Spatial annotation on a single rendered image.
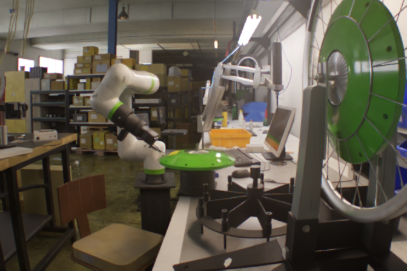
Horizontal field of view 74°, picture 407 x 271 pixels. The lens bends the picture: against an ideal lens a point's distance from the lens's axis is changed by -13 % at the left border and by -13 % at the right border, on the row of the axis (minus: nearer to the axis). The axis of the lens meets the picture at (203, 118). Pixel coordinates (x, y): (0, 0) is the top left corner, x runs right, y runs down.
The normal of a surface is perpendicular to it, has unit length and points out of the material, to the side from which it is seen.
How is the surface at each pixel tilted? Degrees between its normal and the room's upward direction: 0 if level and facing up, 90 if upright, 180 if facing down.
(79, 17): 90
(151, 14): 90
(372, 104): 98
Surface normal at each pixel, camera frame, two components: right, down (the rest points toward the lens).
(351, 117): -0.97, 0.19
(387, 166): 0.02, 0.08
